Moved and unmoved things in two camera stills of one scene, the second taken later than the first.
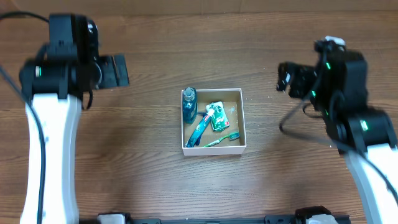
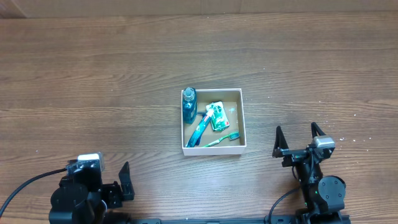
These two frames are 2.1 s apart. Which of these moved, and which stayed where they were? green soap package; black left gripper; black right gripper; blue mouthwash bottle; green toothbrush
Moved: black right gripper; black left gripper
Stayed: green toothbrush; green soap package; blue mouthwash bottle
